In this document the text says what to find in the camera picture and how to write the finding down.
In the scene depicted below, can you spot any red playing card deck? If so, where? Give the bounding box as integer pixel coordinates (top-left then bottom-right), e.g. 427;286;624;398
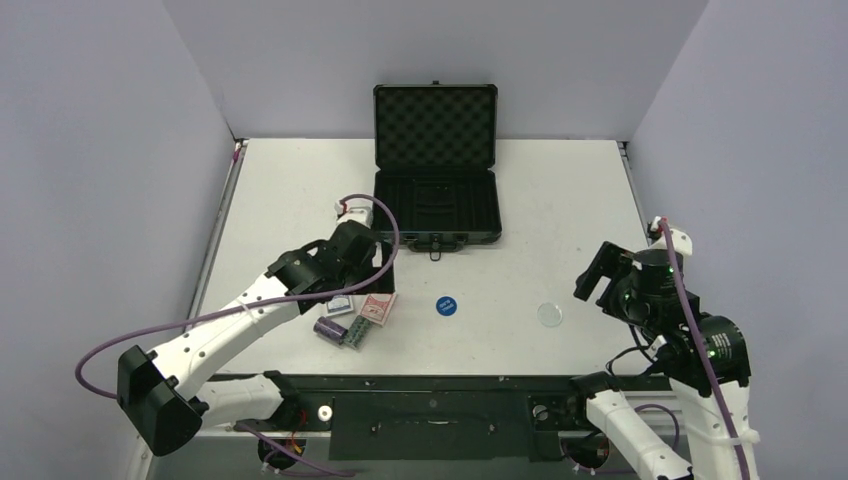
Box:
359;293;397;326

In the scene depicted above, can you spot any blue playing card deck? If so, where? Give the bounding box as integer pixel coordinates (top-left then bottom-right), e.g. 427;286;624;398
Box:
325;295;355;317

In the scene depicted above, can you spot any green blue poker chip stack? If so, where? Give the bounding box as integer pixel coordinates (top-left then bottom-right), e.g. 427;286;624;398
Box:
343;315;374;351

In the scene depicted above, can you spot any black foam-lined carry case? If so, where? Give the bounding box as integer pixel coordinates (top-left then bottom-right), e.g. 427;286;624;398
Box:
373;82;503;261

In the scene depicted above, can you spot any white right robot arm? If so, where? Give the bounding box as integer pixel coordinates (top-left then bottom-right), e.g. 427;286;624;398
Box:
563;242;759;479

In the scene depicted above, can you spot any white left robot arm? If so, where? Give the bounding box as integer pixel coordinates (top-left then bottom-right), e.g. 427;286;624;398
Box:
117;220;400;456

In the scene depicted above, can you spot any purple poker chip stack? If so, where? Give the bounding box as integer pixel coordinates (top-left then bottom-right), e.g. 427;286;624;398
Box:
313;316;348;345

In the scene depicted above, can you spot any blue round dealer button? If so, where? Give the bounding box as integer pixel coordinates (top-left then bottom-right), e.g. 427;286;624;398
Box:
436;296;458;317

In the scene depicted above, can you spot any clear round plastic disc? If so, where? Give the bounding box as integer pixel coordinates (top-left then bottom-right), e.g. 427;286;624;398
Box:
536;302;563;328

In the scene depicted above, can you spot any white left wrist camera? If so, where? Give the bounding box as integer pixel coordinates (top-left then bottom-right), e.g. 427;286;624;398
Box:
335;203;373;228

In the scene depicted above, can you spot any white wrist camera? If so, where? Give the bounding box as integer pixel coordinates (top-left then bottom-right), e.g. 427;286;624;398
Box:
647;216;693;258
335;203;373;228

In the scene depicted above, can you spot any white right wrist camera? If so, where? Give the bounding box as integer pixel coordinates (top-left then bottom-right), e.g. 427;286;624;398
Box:
647;216;693;258

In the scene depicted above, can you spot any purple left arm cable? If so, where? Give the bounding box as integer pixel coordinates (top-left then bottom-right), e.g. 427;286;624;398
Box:
74;193;401;401

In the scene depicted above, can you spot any black robot base mount plate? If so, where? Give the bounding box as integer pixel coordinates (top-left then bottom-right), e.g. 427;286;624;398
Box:
244;372;610;463

